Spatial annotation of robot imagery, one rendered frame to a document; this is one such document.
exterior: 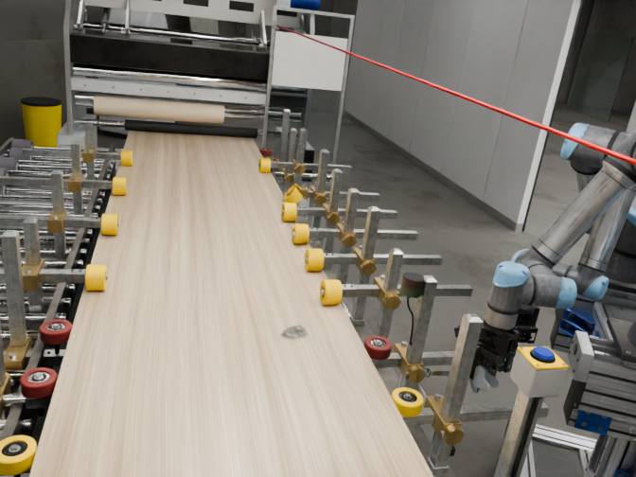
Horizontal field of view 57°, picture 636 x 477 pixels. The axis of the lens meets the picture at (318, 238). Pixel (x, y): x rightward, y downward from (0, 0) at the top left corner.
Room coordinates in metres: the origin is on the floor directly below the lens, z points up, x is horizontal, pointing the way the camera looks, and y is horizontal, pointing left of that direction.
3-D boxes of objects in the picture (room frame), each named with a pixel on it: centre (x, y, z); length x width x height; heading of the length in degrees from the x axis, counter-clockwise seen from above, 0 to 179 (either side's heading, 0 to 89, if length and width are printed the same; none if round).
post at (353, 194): (2.20, -0.12, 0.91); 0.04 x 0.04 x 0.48; 16
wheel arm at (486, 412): (1.30, -0.46, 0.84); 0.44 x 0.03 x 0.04; 106
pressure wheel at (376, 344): (1.49, -0.21, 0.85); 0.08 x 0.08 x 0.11
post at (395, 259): (1.72, -0.25, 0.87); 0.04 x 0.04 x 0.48; 16
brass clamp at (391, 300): (1.74, -0.24, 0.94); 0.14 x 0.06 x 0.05; 16
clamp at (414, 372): (1.50, -0.31, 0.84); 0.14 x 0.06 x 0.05; 16
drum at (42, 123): (5.86, 2.91, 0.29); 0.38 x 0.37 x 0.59; 167
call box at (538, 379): (0.99, -0.45, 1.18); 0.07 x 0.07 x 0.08; 16
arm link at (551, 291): (1.31, -0.56, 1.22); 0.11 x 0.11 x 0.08; 3
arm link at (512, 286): (1.29, -0.47, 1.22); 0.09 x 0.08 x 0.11; 93
